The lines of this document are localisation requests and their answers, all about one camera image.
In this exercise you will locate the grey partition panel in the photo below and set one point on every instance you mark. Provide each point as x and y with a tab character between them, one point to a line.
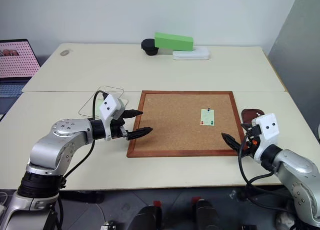
297	47

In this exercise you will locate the wood-framed cork board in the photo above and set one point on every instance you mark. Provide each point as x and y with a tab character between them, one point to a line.
175	129

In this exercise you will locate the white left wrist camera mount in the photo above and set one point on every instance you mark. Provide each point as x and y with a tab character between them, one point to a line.
108	107

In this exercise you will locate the black round cup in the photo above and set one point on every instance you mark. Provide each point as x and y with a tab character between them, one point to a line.
149	47

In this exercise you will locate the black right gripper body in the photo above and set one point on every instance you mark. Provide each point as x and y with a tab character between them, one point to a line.
251	139

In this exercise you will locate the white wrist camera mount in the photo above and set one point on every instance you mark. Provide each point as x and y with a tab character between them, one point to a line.
267	129
108	107

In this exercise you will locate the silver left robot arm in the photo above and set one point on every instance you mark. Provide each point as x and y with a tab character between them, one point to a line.
47	149

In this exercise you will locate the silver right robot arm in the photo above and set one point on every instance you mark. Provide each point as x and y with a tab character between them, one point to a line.
295	167

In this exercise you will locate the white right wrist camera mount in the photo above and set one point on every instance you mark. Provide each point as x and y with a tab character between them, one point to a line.
267	129

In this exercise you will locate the clear plastic tray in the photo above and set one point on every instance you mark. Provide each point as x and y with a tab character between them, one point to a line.
110	89

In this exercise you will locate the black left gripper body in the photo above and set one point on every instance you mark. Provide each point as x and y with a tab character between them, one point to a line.
117	132

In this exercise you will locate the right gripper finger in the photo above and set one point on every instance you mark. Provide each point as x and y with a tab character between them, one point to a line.
231	139
247	127

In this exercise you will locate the laptop with pink screen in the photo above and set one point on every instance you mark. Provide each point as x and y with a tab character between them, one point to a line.
15	62

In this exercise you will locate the green cardboard box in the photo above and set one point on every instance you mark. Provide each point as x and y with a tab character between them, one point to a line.
173	41

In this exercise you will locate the brown oval tray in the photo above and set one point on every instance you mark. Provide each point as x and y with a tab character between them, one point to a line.
248	116

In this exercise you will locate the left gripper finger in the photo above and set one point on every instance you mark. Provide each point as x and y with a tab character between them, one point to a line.
132	113
140	132

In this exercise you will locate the light green paper note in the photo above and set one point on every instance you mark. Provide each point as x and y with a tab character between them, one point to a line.
206	117

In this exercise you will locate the white flat plastic box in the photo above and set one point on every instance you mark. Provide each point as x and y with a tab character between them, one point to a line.
192	55

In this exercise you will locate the dark rounded robot foot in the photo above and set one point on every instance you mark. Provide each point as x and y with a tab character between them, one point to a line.
148	218
206	215

